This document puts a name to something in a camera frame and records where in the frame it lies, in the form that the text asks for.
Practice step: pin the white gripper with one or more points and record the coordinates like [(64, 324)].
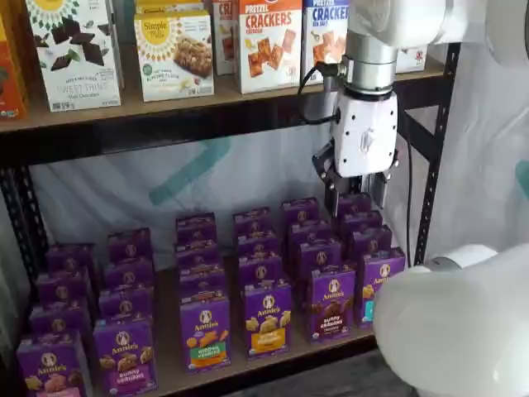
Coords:
[(363, 132)]

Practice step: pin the purple Annie's chocolate bunny box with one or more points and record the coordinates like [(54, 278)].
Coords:
[(330, 314)]

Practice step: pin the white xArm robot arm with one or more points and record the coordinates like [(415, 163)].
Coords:
[(372, 49)]

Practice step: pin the purple Annie's box teal label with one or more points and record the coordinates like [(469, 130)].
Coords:
[(380, 269)]

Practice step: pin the yellow pretzel crackers box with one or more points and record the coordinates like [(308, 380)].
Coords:
[(413, 60)]

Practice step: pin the purple Annie's box yellow label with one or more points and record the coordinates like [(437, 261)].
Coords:
[(268, 318)]

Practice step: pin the blue sea salt crackers box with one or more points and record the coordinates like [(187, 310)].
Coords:
[(322, 41)]

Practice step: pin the orange cheddar pretzel crackers box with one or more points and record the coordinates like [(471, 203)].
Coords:
[(268, 54)]

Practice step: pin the red pretzel crackers box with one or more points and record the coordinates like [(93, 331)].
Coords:
[(224, 41)]

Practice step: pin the purple Annie's box green label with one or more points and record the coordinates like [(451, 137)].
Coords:
[(204, 331)]

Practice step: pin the Simple Mills almond bar box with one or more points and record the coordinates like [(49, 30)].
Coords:
[(173, 62), (169, 7)]

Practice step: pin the purple Annie's bunny grahams box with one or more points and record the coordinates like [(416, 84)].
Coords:
[(124, 360)]

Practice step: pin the white Sweet Thins box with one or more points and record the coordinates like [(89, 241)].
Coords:
[(74, 54)]

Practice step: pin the purple Annie's box pink label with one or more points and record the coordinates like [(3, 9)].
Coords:
[(49, 368)]

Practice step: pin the orange snack box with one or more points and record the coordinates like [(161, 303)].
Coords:
[(10, 74)]

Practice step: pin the teal tape strip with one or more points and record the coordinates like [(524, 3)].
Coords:
[(186, 173)]

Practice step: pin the white translucent plastic sheet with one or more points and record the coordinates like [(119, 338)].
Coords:
[(124, 186)]

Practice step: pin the black metal shelf frame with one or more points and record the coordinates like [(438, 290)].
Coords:
[(165, 138)]

